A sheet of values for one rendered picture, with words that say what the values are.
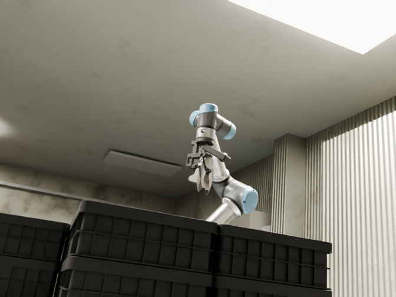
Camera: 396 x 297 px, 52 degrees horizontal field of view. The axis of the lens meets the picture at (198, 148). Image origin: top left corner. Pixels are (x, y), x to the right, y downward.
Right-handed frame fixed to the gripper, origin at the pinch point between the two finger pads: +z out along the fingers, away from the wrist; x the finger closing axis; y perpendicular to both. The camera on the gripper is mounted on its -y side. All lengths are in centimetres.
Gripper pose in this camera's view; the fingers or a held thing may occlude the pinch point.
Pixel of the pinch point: (204, 190)
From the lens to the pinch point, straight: 153.5
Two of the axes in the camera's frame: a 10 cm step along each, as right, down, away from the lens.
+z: -1.1, 9.4, -3.4
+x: -4.8, -3.5, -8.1
